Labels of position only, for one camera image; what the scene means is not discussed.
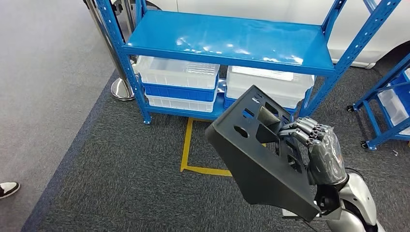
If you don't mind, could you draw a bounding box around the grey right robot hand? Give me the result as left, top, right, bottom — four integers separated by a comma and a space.
277, 116, 349, 187

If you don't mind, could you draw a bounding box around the black plastic plate bracket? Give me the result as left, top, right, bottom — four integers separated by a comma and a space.
205, 85, 322, 223

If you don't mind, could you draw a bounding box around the blue metal shelf rack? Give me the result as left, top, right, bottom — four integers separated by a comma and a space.
94, 0, 403, 126

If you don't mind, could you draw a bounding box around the blue rack on casters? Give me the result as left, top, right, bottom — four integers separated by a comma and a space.
346, 53, 410, 151

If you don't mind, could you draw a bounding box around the white car with red stripe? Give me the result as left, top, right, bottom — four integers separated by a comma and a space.
112, 0, 410, 70

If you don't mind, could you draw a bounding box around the person's shoe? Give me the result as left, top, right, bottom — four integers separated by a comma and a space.
0, 182, 20, 200

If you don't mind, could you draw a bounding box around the chrome stanchion post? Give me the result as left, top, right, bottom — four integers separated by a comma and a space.
84, 0, 135, 102

